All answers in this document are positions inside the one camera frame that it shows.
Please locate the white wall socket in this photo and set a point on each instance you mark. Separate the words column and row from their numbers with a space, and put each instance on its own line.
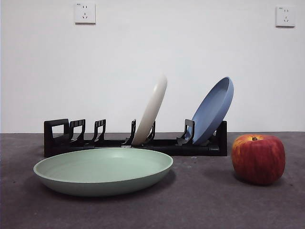
column 85, row 13
column 285, row 16

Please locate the cream white plate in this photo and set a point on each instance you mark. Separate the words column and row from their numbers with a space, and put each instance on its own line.
column 151, row 107

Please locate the green plate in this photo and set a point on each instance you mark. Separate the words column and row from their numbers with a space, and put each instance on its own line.
column 102, row 171

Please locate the blue plate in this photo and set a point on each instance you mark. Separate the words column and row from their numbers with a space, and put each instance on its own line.
column 210, row 114

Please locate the black plate rack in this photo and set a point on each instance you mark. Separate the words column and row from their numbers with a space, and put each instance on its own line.
column 190, row 150

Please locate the red yellow apple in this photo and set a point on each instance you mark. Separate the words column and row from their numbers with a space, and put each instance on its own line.
column 258, row 159

